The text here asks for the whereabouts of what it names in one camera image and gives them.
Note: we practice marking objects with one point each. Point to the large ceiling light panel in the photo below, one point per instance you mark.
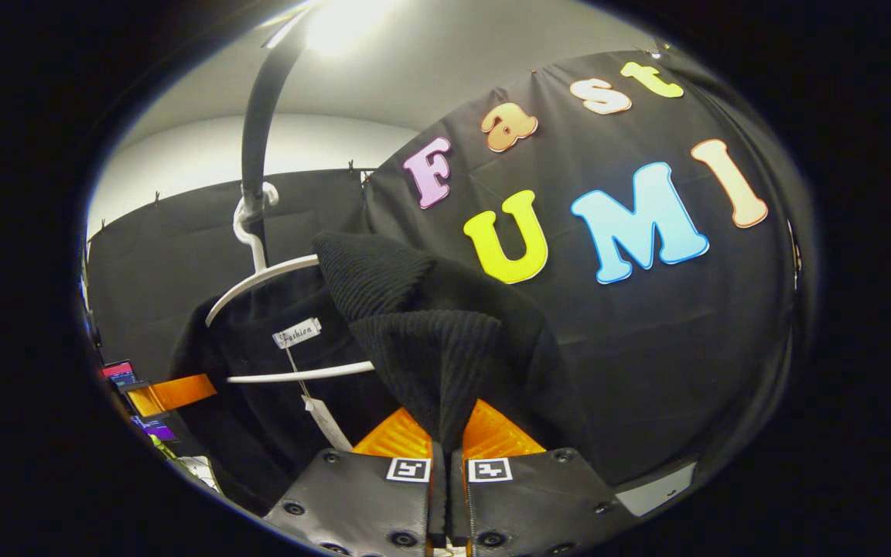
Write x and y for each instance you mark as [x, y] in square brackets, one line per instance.
[345, 23]

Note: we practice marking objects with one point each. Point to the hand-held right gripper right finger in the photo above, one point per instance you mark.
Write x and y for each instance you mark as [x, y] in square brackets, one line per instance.
[538, 503]

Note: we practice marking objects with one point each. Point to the white plastic hanger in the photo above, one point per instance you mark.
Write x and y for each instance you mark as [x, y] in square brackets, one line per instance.
[260, 278]

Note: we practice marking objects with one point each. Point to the black knit garment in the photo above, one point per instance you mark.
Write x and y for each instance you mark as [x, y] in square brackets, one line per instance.
[414, 348]

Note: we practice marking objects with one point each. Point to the black metal clothes rack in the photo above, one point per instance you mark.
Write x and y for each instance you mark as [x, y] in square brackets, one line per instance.
[260, 139]

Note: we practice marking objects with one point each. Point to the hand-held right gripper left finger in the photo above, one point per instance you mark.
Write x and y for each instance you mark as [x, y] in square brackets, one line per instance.
[360, 503]

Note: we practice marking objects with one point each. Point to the small lit screen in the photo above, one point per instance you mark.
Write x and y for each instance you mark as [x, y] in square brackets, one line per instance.
[155, 430]
[119, 373]

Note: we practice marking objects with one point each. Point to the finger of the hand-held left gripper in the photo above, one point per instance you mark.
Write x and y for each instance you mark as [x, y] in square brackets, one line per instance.
[179, 393]

